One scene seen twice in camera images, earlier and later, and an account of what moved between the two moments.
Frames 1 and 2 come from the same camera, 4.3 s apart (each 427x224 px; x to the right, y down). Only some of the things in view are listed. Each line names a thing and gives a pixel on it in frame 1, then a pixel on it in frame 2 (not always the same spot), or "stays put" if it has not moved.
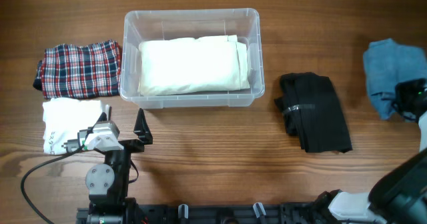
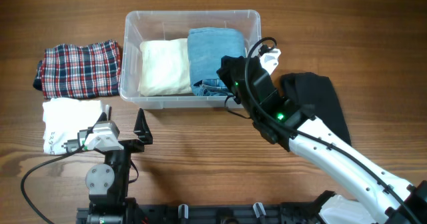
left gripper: (143, 130) stays put
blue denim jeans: (386, 64) -> (207, 46)
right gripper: (406, 89) -> (223, 70)
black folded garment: (313, 112) stays put
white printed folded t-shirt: (63, 119) stays put
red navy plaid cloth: (69, 72) stays put
